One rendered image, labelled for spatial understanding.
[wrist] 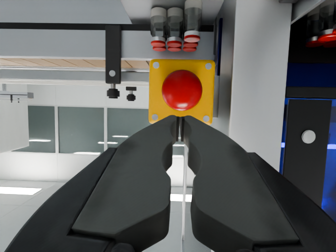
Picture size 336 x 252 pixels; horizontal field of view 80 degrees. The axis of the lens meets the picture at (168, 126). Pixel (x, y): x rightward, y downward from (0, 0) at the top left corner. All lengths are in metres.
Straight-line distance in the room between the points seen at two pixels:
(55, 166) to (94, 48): 5.54
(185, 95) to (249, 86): 0.08
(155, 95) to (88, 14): 0.21
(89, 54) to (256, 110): 0.27
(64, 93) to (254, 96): 5.38
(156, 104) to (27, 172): 6.13
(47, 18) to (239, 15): 0.30
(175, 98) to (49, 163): 5.78
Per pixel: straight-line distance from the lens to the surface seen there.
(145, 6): 0.31
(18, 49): 0.44
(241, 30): 0.25
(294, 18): 0.28
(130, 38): 0.36
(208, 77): 0.23
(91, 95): 5.24
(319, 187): 0.30
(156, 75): 0.23
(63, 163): 5.74
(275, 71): 0.26
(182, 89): 0.19
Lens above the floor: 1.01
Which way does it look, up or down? 5 degrees up
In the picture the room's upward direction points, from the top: 178 degrees counter-clockwise
